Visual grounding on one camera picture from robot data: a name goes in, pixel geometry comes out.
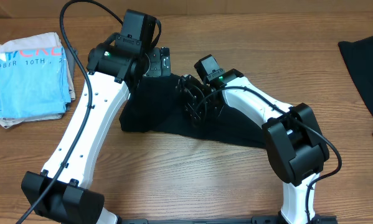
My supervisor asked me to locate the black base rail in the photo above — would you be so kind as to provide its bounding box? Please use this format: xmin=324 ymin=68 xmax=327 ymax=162
xmin=117 ymin=215 xmax=339 ymax=224

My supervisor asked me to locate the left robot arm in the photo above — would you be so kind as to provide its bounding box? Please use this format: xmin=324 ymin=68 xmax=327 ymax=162
xmin=18 ymin=9 xmax=161 ymax=223

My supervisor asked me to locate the black t-shirt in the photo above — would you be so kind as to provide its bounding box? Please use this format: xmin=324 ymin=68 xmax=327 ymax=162
xmin=119 ymin=74 xmax=265 ymax=149

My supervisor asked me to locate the beige folded t-shirt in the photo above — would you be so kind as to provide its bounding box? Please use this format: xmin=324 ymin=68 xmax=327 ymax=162
xmin=0 ymin=32 xmax=73 ymax=121

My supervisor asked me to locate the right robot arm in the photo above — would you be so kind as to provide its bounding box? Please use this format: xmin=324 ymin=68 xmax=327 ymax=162
xmin=176 ymin=55 xmax=336 ymax=223

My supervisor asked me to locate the light blue folded t-shirt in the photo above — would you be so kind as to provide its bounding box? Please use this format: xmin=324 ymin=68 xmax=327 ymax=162
xmin=0 ymin=47 xmax=71 ymax=119

